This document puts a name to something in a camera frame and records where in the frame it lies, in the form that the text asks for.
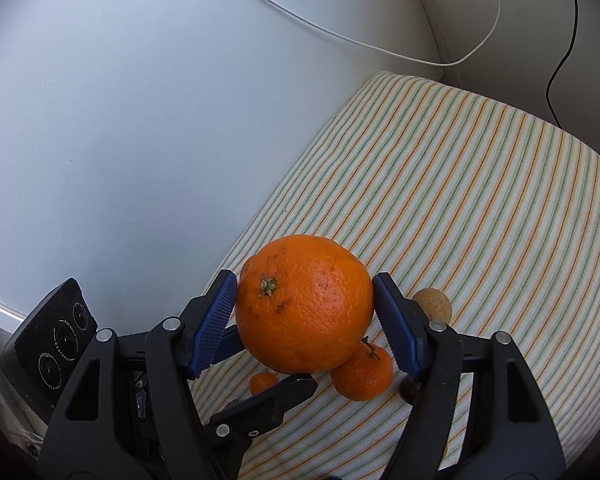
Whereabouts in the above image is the large orange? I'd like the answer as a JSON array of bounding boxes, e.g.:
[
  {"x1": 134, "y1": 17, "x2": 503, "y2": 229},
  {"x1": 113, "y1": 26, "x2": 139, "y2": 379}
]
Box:
[{"x1": 236, "y1": 234, "x2": 375, "y2": 375}]

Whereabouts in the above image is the dark olive plum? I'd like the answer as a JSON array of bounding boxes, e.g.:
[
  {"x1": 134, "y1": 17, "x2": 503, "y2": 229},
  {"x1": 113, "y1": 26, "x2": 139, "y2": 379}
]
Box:
[{"x1": 399, "y1": 377, "x2": 423, "y2": 405}]

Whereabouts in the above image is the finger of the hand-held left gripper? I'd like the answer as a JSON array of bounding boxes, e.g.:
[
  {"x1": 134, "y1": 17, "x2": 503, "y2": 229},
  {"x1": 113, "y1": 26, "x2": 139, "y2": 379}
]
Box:
[{"x1": 208, "y1": 375, "x2": 320, "y2": 461}]

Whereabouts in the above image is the black cable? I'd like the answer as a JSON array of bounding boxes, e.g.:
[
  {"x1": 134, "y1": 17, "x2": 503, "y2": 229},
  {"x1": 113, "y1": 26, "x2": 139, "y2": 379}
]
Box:
[{"x1": 546, "y1": 0, "x2": 600, "y2": 157}]

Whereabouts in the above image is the small brown kiwi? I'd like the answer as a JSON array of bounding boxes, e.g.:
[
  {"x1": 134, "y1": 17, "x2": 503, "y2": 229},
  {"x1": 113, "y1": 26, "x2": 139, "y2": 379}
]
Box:
[{"x1": 411, "y1": 287, "x2": 452, "y2": 326}]

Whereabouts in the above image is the tangerine with stem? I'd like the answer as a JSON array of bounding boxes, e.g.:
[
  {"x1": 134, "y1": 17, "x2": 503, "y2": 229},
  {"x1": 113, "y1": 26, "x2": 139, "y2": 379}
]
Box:
[{"x1": 330, "y1": 337, "x2": 394, "y2": 402}]

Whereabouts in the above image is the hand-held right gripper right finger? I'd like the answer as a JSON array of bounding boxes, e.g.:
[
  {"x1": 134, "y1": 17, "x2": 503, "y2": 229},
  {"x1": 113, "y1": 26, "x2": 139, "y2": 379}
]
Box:
[{"x1": 372, "y1": 272, "x2": 568, "y2": 480}]

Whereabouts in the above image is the striped cloth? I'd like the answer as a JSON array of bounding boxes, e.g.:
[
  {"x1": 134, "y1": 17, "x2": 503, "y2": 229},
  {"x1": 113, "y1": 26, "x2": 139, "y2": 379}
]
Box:
[{"x1": 187, "y1": 71, "x2": 600, "y2": 480}]

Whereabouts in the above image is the small kumquat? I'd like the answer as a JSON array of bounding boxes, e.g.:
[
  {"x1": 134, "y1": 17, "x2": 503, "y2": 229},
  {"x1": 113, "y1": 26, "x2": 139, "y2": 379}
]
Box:
[{"x1": 249, "y1": 372, "x2": 280, "y2": 395}]

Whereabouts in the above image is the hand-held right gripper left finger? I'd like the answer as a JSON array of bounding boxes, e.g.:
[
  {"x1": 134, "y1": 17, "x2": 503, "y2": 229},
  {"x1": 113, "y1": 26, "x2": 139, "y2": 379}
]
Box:
[{"x1": 32, "y1": 269, "x2": 243, "y2": 480}]

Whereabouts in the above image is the white cable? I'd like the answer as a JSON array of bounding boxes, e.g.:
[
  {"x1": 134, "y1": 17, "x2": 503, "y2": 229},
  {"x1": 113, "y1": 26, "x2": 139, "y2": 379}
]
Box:
[{"x1": 187, "y1": 0, "x2": 502, "y2": 67}]

